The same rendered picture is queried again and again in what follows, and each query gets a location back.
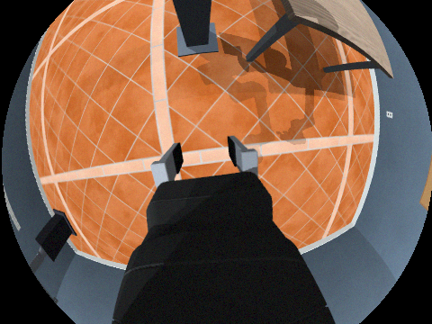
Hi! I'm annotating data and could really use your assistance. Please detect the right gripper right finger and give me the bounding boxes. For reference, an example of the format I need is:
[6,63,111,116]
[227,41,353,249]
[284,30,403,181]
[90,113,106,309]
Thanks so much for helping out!
[227,135,260,176]

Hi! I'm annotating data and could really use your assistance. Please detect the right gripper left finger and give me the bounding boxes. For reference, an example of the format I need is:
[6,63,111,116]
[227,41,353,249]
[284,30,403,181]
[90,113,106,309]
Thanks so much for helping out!
[150,141,185,186]

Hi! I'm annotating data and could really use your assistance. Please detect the black box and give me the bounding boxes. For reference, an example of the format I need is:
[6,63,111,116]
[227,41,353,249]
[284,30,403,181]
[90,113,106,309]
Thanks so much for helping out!
[35,208,78,263]

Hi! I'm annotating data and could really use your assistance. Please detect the grey jointed stand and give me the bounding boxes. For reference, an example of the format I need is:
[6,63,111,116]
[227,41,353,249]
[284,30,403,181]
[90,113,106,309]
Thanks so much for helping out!
[29,247,47,271]

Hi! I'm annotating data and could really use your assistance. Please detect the wooden table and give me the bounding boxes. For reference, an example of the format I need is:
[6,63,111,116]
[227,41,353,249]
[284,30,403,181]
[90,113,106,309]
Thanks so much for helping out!
[245,0,395,80]

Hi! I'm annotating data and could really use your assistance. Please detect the brown board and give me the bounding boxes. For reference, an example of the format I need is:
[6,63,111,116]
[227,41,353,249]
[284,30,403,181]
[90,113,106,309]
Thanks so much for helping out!
[419,182,432,211]

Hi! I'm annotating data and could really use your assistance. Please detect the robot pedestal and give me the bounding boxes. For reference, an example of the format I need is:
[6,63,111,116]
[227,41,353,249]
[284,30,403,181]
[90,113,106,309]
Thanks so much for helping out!
[172,0,219,58]

